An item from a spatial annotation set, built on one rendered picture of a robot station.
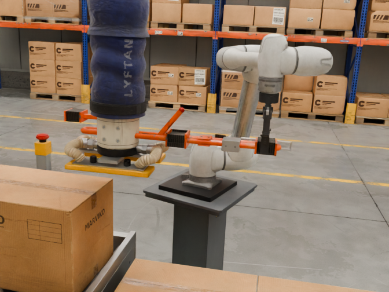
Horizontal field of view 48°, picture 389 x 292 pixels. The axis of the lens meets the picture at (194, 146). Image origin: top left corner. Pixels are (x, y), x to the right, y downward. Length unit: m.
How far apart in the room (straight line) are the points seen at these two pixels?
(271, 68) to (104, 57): 0.61
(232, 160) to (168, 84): 6.73
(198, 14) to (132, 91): 7.27
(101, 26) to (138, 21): 0.14
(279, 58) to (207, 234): 1.23
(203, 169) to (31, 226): 1.02
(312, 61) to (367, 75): 8.65
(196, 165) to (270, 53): 1.02
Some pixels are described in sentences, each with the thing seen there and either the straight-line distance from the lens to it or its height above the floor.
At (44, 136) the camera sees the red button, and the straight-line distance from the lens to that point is 2.52.
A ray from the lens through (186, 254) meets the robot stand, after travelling 2.64.
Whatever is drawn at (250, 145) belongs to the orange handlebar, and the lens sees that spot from 1.70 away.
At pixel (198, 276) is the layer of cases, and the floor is 0.54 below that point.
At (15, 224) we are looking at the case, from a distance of 1.90.
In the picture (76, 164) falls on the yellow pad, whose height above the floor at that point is 1.10.
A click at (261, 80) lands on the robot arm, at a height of 1.47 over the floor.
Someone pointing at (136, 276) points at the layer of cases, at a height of 0.54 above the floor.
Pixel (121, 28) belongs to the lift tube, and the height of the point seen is 1.63.
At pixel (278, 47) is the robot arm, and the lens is 1.63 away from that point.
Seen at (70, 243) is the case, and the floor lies 0.81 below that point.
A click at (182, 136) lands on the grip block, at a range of 1.70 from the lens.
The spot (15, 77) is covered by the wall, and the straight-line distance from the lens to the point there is 11.80.
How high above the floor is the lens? 1.64
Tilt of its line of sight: 15 degrees down
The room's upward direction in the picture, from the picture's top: 3 degrees clockwise
